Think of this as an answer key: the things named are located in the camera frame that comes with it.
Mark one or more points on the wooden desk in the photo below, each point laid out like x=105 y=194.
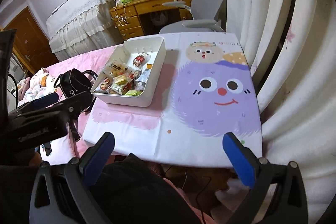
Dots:
x=146 y=17

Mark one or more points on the white orange snack bar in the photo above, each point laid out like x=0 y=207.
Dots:
x=145 y=74

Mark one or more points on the red round pastry packet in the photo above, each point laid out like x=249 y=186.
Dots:
x=141 y=60

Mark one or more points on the grey office chair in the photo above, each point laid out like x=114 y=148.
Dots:
x=205 y=17

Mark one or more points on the white curtain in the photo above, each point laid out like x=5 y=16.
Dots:
x=290 y=49

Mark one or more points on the black handbag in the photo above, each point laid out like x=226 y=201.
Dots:
x=76 y=88

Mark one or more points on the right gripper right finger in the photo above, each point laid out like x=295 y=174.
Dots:
x=288 y=204

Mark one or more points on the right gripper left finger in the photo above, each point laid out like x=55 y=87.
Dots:
x=61 y=192

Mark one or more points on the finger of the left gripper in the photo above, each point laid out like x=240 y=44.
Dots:
x=45 y=101

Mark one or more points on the red white snack packet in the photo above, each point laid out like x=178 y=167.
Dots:
x=104 y=86

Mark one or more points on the Lipo cream biscuit packet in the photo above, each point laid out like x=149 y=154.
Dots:
x=115 y=89

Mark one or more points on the brown nut cracker bag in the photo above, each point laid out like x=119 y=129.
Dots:
x=135 y=74

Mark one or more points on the cartoon printed tablecloth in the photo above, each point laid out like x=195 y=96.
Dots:
x=204 y=91

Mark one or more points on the golden fried snack bag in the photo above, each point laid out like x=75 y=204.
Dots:
x=114 y=69

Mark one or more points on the green pastry packet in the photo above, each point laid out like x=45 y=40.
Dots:
x=133 y=93

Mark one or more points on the brown wooden door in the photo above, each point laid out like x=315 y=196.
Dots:
x=31 y=46

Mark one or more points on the dark brownie red-edged packet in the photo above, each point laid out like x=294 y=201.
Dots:
x=127 y=87

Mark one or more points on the white lace covered furniture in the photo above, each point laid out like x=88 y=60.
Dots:
x=80 y=26

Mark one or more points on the yellow snack packet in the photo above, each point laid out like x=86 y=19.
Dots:
x=120 y=80

